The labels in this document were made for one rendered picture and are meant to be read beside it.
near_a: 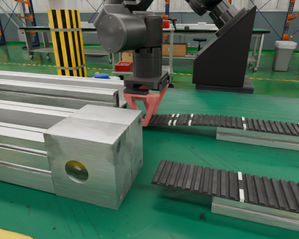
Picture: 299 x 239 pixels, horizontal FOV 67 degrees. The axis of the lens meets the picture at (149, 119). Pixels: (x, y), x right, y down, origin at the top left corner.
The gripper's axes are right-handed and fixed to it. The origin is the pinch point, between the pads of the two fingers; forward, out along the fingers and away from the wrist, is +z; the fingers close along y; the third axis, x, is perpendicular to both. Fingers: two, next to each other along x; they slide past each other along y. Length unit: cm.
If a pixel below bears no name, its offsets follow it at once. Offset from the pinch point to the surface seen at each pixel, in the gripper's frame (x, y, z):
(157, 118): 2.2, 0.1, 0.1
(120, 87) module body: -7.0, -2.4, -5.5
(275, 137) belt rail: 24.6, 2.1, 0.2
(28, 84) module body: -25.9, 4.1, -6.4
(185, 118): 8.2, 0.2, -0.6
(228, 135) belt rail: 16.7, 2.0, 1.1
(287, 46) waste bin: 140, -472, 29
